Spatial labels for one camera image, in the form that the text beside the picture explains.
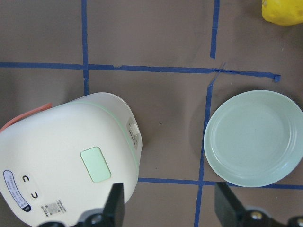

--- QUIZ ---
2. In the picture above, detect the green plate near lemon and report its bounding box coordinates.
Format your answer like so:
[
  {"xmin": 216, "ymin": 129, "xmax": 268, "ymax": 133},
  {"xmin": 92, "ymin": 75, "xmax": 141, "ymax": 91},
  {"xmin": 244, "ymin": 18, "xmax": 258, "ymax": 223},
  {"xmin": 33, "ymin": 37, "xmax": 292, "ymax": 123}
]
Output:
[{"xmin": 204, "ymin": 90, "xmax": 303, "ymax": 187}]

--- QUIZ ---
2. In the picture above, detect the yellow lemon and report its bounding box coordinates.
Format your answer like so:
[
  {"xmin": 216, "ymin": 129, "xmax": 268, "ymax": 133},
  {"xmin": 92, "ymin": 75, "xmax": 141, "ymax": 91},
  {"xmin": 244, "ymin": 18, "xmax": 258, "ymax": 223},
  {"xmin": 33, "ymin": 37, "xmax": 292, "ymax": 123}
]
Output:
[{"xmin": 261, "ymin": 0, "xmax": 303, "ymax": 26}]

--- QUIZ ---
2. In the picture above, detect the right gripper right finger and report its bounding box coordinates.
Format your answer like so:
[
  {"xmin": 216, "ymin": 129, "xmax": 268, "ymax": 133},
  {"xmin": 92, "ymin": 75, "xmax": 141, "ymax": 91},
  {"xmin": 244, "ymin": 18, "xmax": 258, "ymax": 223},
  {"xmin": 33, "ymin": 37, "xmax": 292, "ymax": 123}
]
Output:
[{"xmin": 214, "ymin": 182, "xmax": 246, "ymax": 227}]

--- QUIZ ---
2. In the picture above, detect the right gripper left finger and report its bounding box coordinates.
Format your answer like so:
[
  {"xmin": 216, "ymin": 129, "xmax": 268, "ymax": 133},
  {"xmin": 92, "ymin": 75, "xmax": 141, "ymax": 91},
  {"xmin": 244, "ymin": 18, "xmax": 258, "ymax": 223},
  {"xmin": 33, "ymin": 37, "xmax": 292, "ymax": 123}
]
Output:
[{"xmin": 101, "ymin": 183, "xmax": 125, "ymax": 227}]

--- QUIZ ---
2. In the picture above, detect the white rice cooker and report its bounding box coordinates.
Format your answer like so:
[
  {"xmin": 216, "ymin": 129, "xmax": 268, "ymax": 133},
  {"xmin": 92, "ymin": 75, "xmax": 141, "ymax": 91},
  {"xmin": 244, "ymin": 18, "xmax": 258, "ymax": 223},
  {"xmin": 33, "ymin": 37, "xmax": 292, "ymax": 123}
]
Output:
[{"xmin": 0, "ymin": 92, "xmax": 143, "ymax": 227}]

